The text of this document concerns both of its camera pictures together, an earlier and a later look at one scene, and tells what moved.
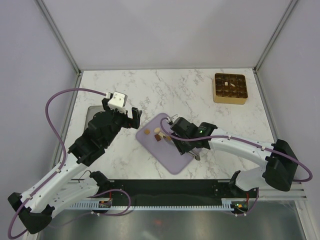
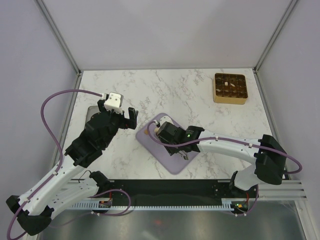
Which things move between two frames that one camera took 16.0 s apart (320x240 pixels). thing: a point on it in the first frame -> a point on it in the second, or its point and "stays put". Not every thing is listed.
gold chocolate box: [229, 89] stays put
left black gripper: [129, 122] stays put
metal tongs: [196, 157] -> [184, 154]
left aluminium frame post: [57, 34] stays put
